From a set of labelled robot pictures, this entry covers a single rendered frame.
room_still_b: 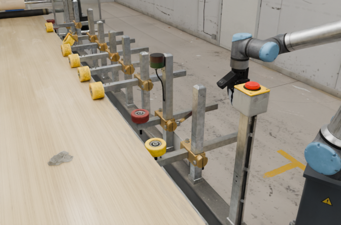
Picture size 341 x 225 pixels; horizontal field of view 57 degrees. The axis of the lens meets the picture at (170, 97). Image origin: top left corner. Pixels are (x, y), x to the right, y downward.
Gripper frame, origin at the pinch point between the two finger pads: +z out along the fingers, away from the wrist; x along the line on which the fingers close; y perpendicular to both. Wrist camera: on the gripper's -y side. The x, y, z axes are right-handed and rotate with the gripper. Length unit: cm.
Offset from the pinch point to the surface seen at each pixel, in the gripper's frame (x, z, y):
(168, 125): -7.4, -2.7, -42.0
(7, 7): 254, -18, -86
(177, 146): -8.5, 9.1, -37.8
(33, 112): 26, -7, -93
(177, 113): -0.3, -3.1, -33.2
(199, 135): -30, -10, -41
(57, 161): -18, -8, -91
